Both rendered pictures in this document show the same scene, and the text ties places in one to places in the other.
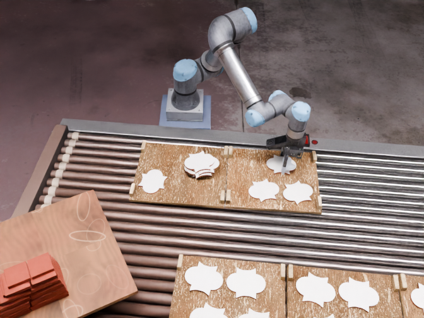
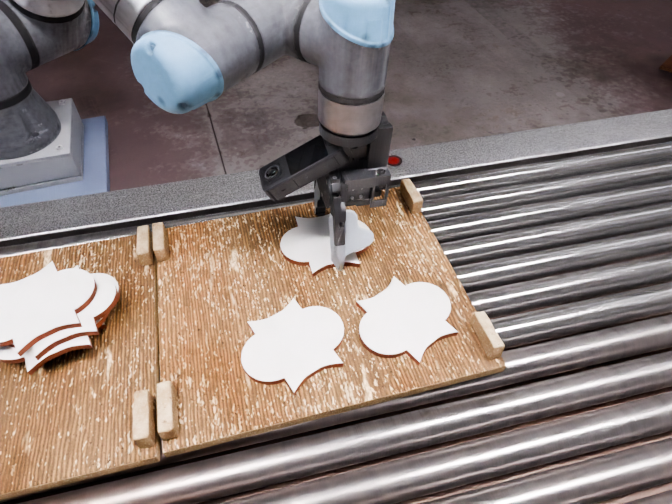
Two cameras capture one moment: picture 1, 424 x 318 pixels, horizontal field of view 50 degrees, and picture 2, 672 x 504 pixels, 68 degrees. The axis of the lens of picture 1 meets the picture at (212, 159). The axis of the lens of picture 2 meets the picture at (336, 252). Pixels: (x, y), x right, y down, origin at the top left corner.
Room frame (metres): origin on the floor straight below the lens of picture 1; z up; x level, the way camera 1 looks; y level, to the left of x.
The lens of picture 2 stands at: (0.94, -0.18, 1.48)
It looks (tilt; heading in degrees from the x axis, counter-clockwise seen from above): 48 degrees down; 342
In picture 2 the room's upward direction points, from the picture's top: straight up
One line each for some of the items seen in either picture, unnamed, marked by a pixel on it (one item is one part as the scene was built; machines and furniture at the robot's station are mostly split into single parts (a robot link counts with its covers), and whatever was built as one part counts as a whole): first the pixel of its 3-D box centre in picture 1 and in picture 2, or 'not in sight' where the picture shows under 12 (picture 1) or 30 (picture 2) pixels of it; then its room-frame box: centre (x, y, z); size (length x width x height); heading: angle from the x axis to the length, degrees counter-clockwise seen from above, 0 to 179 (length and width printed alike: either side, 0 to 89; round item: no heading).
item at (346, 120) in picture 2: (295, 130); (349, 104); (1.43, -0.35, 1.16); 0.08 x 0.08 x 0.05
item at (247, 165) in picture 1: (272, 178); (311, 293); (1.35, -0.28, 0.93); 0.41 x 0.35 x 0.02; 87
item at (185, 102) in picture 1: (185, 93); (5, 111); (1.86, 0.15, 0.99); 0.15 x 0.15 x 0.10
